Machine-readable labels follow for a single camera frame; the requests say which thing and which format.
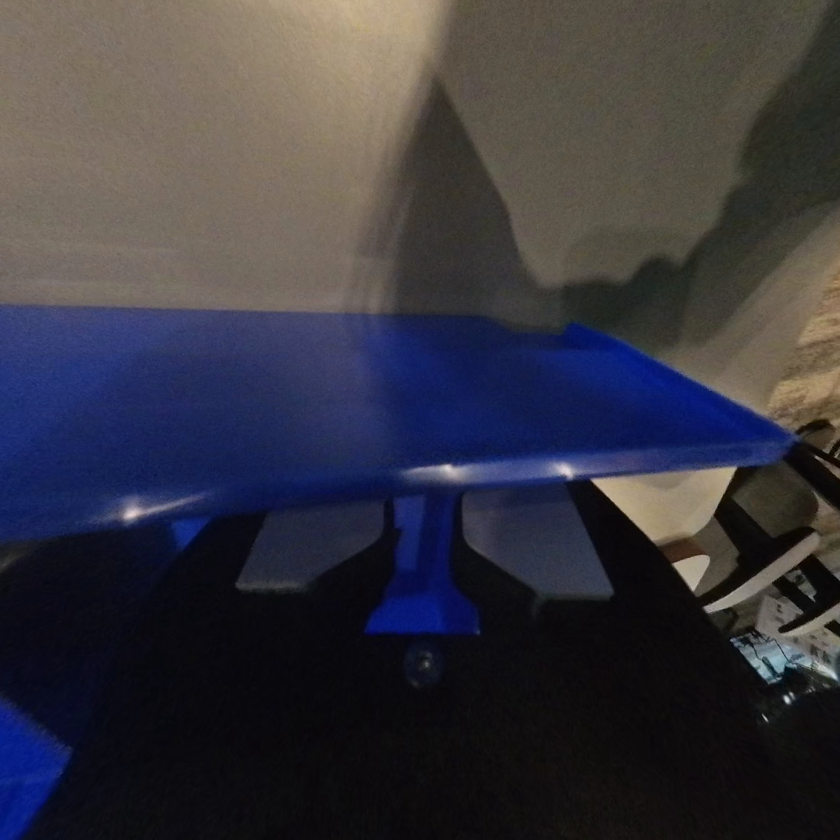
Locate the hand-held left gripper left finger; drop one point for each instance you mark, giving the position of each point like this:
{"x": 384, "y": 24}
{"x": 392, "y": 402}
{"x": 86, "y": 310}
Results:
{"x": 295, "y": 551}

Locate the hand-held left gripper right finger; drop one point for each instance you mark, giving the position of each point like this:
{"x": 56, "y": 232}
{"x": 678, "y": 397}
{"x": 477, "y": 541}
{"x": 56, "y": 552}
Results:
{"x": 544, "y": 544}

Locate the blue plastic bin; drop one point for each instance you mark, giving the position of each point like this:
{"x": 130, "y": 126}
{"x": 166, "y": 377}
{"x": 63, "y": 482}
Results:
{"x": 328, "y": 407}

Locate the white office chair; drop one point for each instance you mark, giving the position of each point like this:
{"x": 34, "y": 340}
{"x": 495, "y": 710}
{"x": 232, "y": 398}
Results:
{"x": 768, "y": 564}

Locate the printed white box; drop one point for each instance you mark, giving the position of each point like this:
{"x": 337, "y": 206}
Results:
{"x": 794, "y": 623}

